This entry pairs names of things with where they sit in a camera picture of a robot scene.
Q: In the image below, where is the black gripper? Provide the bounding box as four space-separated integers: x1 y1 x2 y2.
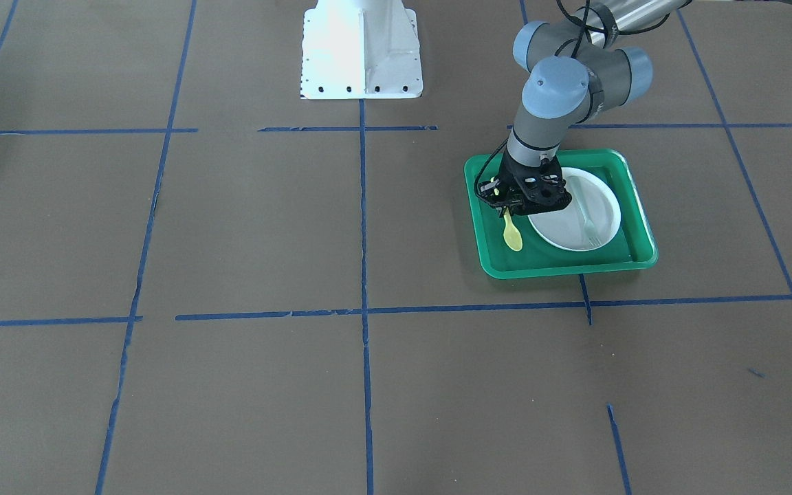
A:
482 153 573 215

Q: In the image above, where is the yellow plastic spoon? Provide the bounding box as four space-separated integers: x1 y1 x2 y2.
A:
492 187 524 252

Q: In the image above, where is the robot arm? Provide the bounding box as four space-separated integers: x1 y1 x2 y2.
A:
474 1 685 217

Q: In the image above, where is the white round plate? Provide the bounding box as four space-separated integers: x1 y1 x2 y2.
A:
529 167 622 252

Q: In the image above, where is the pale green plastic fork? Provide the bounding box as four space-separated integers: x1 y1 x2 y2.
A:
570 177 602 250

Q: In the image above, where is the green plastic tray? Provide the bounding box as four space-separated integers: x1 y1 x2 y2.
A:
464 149 658 280

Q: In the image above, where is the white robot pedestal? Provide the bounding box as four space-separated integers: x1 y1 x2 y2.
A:
300 1 424 100

